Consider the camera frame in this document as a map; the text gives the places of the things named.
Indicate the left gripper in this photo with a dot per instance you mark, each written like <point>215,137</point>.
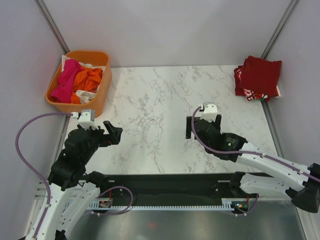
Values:
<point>114,136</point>

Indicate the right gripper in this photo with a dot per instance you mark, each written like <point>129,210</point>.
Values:
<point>188,132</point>

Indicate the dark red t shirt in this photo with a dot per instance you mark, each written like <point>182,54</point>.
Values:
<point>260,76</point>

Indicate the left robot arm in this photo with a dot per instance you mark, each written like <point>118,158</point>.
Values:
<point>57,220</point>

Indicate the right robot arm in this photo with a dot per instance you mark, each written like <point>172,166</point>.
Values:
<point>298,182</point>

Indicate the red coca cola t shirt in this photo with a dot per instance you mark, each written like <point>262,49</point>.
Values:
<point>248,94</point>

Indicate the white t shirt in basket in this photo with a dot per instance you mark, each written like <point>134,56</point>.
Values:
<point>85,96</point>

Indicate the orange t shirt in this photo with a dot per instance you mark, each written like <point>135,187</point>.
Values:
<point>87,80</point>

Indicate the pink t shirt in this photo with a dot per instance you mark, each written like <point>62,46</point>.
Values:
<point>63,92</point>

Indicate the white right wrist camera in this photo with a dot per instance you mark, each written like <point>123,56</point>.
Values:
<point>209,111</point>

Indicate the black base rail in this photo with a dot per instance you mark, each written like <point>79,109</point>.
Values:
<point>200,189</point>

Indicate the white slotted cable duct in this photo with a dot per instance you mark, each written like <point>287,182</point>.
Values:
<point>226,205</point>

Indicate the aluminium frame profile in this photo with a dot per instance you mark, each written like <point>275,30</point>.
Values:
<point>41,192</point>

